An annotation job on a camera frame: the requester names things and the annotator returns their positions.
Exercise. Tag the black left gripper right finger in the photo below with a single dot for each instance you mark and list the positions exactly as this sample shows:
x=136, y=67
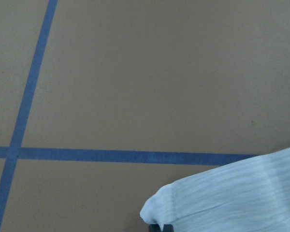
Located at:
x=168, y=228

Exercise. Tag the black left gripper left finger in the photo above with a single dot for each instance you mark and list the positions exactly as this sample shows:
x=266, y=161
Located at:
x=154, y=228

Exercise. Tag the light blue button-up shirt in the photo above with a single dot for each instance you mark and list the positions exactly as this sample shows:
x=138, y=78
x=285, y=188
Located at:
x=251, y=195

